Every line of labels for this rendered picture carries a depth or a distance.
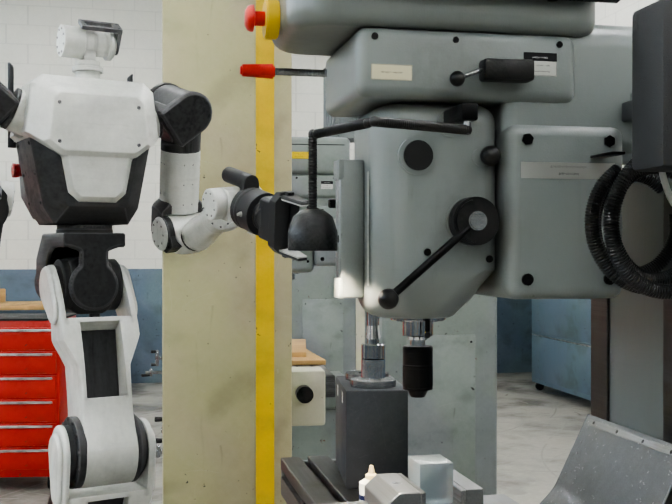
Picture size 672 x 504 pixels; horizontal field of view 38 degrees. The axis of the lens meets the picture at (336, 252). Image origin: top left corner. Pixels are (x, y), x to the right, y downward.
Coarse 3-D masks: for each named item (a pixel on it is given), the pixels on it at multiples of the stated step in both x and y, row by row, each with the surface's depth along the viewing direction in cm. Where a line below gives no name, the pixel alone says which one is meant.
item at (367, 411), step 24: (336, 384) 205; (360, 384) 188; (384, 384) 187; (336, 408) 205; (360, 408) 185; (384, 408) 186; (336, 432) 205; (360, 432) 185; (384, 432) 186; (336, 456) 205; (360, 456) 185; (384, 456) 186; (360, 480) 185
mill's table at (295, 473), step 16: (288, 464) 206; (304, 464) 206; (320, 464) 206; (336, 464) 215; (288, 480) 209; (304, 480) 192; (320, 480) 202; (336, 480) 192; (288, 496) 203; (304, 496) 184; (320, 496) 180; (336, 496) 187; (352, 496) 180
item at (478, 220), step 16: (464, 208) 140; (480, 208) 140; (464, 224) 140; (480, 224) 140; (496, 224) 141; (448, 240) 139; (464, 240) 140; (480, 240) 140; (432, 256) 139; (416, 272) 138; (400, 288) 138; (384, 304) 137
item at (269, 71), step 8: (248, 64) 156; (256, 64) 156; (264, 64) 156; (272, 64) 156; (240, 72) 155; (248, 72) 155; (256, 72) 155; (264, 72) 156; (272, 72) 156; (280, 72) 157; (288, 72) 157; (296, 72) 157; (304, 72) 157; (312, 72) 158; (320, 72) 158
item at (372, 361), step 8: (368, 352) 189; (376, 352) 189; (384, 352) 190; (368, 360) 189; (376, 360) 189; (384, 360) 191; (368, 368) 189; (376, 368) 189; (384, 368) 191; (368, 376) 189; (376, 376) 189; (384, 376) 191
